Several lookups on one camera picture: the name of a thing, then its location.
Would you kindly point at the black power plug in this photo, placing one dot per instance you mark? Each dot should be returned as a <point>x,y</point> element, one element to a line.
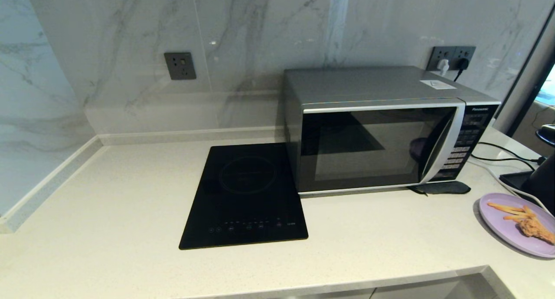
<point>463,64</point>

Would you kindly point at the white power plug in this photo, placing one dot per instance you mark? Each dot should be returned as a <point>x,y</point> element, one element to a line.
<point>443,66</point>

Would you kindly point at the white paper sticker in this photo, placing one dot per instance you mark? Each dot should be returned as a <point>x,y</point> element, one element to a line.
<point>438,84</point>

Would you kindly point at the grey single wall socket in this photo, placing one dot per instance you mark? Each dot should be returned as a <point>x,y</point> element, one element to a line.
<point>179,66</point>

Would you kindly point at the short french fry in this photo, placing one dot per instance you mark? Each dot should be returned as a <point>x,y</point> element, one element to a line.
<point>514,218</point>

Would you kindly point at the black rubber pad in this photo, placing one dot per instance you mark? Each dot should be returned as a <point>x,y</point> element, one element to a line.
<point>446,188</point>

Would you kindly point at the long french fry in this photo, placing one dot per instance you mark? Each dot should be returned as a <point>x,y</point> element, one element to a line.
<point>503,207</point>

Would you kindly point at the fried chicken piece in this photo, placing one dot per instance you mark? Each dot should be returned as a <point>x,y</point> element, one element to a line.
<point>535,229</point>

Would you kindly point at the black induction cooktop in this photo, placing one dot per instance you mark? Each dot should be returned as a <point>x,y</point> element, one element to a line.
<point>243,195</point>

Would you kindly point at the silver microwave oven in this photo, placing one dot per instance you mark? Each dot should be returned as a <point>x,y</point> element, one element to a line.
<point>368,84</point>

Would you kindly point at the purple plate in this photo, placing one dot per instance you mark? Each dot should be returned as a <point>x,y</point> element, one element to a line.
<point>498,227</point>

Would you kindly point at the grey double wall socket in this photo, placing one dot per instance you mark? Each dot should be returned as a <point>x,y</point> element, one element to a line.
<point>453,52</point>

